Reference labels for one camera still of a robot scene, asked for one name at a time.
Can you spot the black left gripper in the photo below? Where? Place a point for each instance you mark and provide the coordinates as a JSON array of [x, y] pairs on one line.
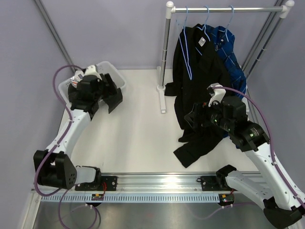
[[100, 82]]

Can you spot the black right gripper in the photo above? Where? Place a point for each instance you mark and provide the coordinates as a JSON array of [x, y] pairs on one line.
[[199, 109]]

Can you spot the dark pinstriped shirt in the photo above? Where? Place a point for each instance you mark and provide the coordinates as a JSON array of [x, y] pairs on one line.
[[91, 106]]

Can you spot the light blue hanger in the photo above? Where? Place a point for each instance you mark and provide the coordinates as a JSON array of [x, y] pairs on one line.
[[226, 28], [202, 35], [184, 44]]

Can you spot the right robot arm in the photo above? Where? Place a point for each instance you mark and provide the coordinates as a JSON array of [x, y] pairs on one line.
[[281, 206]]

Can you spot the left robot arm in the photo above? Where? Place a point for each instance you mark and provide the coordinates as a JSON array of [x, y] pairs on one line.
[[53, 165]]

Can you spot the plain black shirt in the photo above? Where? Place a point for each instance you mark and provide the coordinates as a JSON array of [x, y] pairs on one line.
[[207, 69]]

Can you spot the blue plaid shirt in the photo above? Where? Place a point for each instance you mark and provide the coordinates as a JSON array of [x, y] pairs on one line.
[[223, 41]]

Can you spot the white plastic basket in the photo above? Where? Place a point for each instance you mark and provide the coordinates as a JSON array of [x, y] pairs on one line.
[[102, 67]]

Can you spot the metal clothes rack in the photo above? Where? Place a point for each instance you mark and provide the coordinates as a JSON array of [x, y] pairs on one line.
[[277, 14]]

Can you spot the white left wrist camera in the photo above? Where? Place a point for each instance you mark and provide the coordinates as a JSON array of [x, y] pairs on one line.
[[92, 70]]

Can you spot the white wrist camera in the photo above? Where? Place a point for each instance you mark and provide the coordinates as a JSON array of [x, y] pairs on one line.
[[216, 92], [92, 70]]

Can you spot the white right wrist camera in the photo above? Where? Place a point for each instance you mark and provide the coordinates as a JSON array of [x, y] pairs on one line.
[[216, 92]]

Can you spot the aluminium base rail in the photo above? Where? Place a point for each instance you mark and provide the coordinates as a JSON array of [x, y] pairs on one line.
[[138, 183]]

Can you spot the perforated cable duct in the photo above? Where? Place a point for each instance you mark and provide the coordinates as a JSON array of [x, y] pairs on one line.
[[133, 198]]

